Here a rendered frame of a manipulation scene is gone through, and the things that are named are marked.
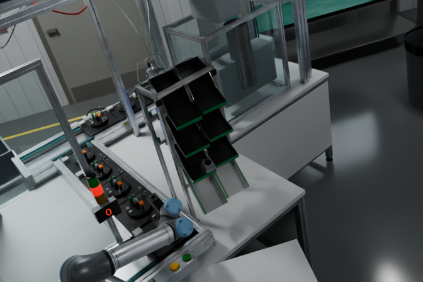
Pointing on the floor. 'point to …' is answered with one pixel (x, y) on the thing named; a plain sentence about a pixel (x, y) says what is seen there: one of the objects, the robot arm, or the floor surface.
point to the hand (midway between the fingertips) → (158, 216)
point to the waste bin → (415, 65)
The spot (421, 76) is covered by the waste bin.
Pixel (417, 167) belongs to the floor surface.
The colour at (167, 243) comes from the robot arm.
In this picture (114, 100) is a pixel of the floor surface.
